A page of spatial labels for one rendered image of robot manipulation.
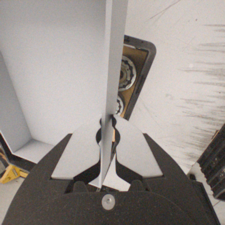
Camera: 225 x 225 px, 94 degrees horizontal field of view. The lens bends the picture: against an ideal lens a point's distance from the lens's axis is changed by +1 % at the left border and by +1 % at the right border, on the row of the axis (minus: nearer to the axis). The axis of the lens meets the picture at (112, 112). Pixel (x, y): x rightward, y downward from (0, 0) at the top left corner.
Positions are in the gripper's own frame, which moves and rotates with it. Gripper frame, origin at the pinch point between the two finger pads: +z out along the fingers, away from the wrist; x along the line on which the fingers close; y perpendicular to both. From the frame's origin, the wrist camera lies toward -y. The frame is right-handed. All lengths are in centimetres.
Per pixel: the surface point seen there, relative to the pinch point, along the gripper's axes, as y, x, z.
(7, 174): 270, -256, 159
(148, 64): -4.9, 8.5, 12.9
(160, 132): 28.1, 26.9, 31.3
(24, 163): 56, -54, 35
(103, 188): 165, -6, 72
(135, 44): -8.5, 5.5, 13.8
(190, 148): 35, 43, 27
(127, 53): -6.9, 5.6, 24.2
